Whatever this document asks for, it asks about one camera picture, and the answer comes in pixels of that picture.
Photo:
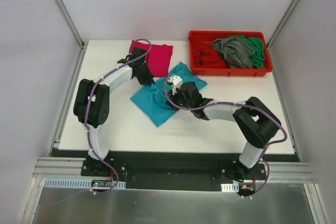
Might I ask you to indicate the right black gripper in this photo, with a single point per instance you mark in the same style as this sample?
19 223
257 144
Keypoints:
175 99

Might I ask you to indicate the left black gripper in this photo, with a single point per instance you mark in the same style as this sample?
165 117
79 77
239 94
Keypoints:
146 76

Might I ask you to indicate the teal t shirt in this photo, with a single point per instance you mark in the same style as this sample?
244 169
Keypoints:
152 100

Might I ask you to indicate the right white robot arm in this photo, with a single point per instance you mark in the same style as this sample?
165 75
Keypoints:
256 122

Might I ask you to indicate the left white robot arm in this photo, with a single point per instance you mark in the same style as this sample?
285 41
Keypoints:
92 102

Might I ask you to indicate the folded magenta t shirt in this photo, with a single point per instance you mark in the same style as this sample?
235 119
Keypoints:
157 62

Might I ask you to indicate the dark red t shirt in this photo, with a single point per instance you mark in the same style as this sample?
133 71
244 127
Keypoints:
204 55

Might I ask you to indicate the red plastic bin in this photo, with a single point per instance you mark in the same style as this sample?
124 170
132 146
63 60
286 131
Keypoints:
210 36

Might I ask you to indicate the grey t shirt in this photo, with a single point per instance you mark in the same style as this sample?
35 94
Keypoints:
234 51

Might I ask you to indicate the green t shirt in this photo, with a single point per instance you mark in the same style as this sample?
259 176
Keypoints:
258 57

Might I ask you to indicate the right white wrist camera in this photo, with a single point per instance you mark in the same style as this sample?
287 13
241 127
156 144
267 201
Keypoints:
175 81

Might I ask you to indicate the left aluminium frame post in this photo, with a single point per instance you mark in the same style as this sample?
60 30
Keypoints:
70 23

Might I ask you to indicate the aluminium frame post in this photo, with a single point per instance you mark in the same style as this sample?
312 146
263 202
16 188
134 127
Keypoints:
70 23
286 16

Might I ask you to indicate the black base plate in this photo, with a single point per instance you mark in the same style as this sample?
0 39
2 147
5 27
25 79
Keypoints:
172 171

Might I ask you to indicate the right white cable duct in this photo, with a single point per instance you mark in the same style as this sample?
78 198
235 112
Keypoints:
230 188

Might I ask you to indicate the white cable duct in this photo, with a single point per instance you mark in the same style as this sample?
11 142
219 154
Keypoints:
230 188
78 183

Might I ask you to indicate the left white cable duct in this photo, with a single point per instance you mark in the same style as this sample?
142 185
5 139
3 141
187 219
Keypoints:
78 183

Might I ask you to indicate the right aluminium frame post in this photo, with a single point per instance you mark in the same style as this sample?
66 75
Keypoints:
286 16

